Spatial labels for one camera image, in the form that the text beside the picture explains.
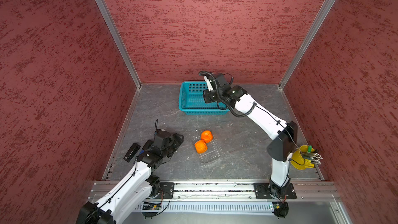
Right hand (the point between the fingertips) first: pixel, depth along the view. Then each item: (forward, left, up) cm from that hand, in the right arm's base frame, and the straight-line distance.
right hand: (204, 97), depth 83 cm
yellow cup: (-30, -47, -16) cm, 58 cm away
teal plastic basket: (+15, +10, -23) cm, 29 cm away
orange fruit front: (-20, +3, -18) cm, 27 cm away
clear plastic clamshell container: (-20, -5, -23) cm, 31 cm away
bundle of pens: (-31, -49, -7) cm, 58 cm away
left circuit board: (-47, +27, -24) cm, 59 cm away
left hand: (-19, +14, -17) cm, 29 cm away
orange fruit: (-14, -1, -18) cm, 23 cm away
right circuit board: (-48, -34, -25) cm, 64 cm away
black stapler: (-23, +41, -19) cm, 50 cm away
